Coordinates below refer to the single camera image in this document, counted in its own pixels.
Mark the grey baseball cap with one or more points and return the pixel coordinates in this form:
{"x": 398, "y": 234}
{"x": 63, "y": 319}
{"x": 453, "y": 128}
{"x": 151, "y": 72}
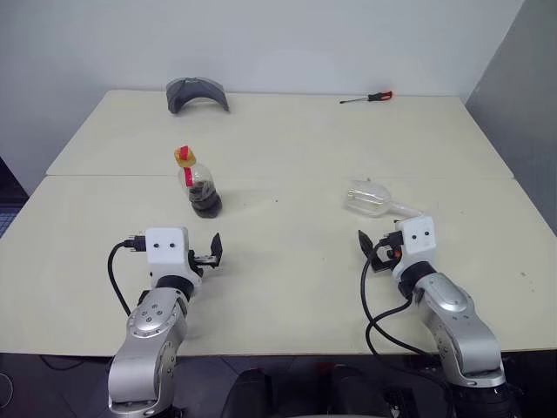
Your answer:
{"x": 196, "y": 89}

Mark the bottle with dark liquid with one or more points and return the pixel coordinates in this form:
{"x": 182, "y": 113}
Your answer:
{"x": 204, "y": 198}

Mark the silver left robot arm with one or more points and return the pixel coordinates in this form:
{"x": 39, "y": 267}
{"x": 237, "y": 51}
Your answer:
{"x": 148, "y": 331}

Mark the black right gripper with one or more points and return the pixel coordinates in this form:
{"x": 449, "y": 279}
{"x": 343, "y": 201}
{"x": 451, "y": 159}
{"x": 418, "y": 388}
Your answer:
{"x": 393, "y": 261}

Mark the dark rounded shape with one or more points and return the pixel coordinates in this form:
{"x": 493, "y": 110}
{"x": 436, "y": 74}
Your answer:
{"x": 248, "y": 394}

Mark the clear plastic bottle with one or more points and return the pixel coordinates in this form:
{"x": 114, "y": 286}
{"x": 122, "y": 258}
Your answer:
{"x": 367, "y": 200}

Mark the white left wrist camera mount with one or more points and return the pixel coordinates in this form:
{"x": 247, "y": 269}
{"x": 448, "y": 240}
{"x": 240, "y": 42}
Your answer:
{"x": 167, "y": 257}

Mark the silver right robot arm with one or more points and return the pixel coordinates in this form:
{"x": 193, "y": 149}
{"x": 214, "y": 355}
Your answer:
{"x": 461, "y": 322}

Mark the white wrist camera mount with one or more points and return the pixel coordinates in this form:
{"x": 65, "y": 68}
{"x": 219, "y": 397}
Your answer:
{"x": 167, "y": 257}
{"x": 418, "y": 244}

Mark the yellow bottle cap red tape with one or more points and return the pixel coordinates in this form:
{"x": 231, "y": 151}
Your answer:
{"x": 183, "y": 156}

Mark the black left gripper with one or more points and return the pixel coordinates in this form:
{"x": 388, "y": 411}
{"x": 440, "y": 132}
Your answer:
{"x": 204, "y": 261}

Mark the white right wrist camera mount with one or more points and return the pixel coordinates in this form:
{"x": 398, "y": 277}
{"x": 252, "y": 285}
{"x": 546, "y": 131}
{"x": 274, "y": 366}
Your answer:
{"x": 418, "y": 244}

